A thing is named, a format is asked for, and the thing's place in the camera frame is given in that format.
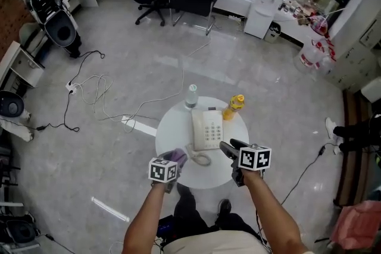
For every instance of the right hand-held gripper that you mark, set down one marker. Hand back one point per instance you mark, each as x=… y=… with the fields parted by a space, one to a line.
x=254 y=157

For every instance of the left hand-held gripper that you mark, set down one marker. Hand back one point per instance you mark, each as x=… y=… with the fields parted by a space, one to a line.
x=162 y=169

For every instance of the purple cloth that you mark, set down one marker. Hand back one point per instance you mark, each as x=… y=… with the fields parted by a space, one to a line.
x=178 y=156

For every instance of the person's left forearm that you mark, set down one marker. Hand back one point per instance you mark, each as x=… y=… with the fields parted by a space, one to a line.
x=143 y=223

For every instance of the person's right forearm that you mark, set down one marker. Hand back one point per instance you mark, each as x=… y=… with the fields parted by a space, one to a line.
x=274 y=217

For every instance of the white desk telephone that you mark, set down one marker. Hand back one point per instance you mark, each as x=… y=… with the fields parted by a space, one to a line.
x=214 y=131

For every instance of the round white side table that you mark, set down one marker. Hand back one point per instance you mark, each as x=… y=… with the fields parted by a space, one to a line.
x=214 y=175

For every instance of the yellow drink bottle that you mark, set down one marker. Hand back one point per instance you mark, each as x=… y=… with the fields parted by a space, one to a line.
x=233 y=107

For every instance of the person's black shoe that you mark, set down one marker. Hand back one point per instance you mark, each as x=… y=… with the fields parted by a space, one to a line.
x=224 y=206

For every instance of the person's black trousers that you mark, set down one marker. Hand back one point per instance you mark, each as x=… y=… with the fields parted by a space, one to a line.
x=187 y=211

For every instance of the clear water bottle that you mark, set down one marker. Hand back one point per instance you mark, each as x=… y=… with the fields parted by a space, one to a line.
x=191 y=98

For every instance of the black waist device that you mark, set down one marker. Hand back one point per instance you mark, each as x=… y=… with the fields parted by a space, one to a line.
x=166 y=226

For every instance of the person's beige shirt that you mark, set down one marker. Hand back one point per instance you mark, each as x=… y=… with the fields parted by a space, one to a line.
x=214 y=244

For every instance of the white power strip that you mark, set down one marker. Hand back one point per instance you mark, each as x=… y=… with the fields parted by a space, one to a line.
x=71 y=87

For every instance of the red label floor jug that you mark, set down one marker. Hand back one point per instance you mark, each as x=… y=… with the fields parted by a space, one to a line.
x=326 y=64
x=306 y=58

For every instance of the brown wooden cabinet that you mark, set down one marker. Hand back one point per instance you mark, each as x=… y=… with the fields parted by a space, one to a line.
x=354 y=157

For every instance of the white trash bin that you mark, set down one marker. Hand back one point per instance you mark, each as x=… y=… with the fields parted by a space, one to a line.
x=272 y=33

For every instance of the white water dispenser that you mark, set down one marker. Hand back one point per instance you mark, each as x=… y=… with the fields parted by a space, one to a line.
x=262 y=9

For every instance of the pink plastic bag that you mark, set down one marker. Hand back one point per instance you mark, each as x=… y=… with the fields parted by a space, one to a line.
x=357 y=226

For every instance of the grey metal lockers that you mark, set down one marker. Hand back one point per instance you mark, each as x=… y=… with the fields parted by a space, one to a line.
x=354 y=62

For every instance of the pink round container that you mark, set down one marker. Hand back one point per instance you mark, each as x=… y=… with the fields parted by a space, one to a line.
x=319 y=26

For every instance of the cluster of small bottles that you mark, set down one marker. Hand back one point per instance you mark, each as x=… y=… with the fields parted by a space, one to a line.
x=294 y=10

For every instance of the black stool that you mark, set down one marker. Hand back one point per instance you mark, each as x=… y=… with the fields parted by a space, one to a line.
x=6 y=166

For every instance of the white desk with drawers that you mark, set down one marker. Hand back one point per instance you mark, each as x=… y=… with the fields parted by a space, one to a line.
x=26 y=68

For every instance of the white metal rack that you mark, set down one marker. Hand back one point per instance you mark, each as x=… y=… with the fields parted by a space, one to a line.
x=18 y=232

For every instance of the olive green armchair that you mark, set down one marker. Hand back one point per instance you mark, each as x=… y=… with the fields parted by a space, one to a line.
x=29 y=35

